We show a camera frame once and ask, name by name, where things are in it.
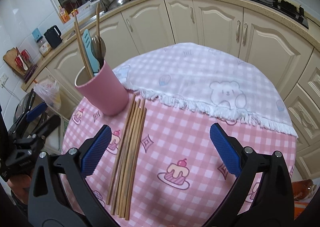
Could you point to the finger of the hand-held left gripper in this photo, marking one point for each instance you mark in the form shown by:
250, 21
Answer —
36, 112
50, 124

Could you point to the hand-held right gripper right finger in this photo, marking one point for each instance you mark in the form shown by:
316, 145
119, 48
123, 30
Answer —
225, 146

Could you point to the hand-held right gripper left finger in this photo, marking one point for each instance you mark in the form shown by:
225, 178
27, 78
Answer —
96, 151

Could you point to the bundle of wooden chopsticks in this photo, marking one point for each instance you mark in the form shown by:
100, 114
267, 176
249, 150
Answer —
127, 156

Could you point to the pink cup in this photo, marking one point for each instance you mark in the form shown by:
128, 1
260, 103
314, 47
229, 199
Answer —
102, 94

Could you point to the slim wooden chopstick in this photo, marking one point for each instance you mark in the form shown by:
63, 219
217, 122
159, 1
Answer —
100, 31
98, 21
83, 46
81, 49

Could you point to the light blue knife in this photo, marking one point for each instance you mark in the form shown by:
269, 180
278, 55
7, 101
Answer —
89, 49

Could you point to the purple holder with red utensils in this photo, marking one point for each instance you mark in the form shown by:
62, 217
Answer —
25, 64

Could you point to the person's left hand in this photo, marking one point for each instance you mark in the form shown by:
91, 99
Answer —
20, 184

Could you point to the steel rice cooker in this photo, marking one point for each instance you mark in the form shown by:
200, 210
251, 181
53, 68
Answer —
18, 110

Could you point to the clear plastic bag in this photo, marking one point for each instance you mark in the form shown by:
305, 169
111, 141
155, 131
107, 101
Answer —
48, 91

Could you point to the pink checked tablecloth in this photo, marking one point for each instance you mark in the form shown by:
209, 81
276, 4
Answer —
190, 146

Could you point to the wooden cutting board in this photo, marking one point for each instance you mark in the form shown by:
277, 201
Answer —
10, 59

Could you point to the glass jar white label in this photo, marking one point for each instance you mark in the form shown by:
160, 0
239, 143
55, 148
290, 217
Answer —
45, 48

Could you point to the white checked fringed cloth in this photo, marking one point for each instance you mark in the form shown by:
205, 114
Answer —
200, 76

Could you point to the black electric kettle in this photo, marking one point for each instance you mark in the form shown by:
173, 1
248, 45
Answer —
53, 38

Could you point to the small blue box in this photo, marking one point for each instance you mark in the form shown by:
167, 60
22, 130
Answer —
36, 33

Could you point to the orange glossy bag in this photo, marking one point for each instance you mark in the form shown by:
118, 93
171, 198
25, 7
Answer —
302, 189

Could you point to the orange seasoning box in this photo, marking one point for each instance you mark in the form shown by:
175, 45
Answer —
64, 15

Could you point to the cream base cabinets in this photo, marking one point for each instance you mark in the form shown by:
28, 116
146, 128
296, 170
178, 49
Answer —
265, 36

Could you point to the steel kitchen sink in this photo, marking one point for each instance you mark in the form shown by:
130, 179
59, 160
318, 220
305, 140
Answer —
101, 13

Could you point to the stainless steel bowl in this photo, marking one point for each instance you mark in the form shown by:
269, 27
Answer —
122, 1

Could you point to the white wall socket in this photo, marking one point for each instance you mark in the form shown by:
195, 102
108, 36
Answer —
3, 80

